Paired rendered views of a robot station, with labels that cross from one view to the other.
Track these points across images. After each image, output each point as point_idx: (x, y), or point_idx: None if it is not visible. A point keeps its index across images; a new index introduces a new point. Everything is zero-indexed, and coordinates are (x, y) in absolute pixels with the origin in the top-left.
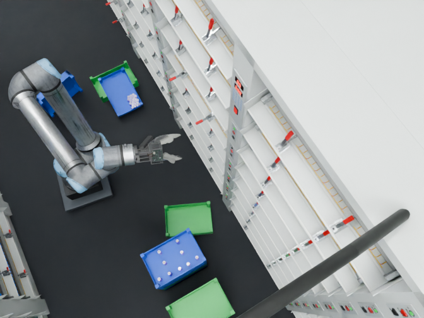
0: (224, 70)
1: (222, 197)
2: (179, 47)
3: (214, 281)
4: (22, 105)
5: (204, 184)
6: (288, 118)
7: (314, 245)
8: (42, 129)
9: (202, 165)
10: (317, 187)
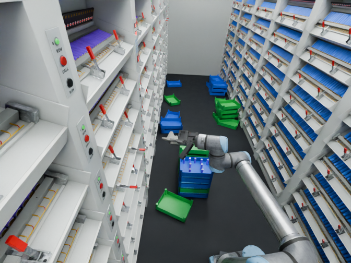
0: (129, 47)
1: (145, 208)
2: (115, 155)
3: (182, 146)
4: (293, 227)
5: (150, 223)
6: None
7: (144, 74)
8: (269, 194)
9: (141, 237)
10: (139, 28)
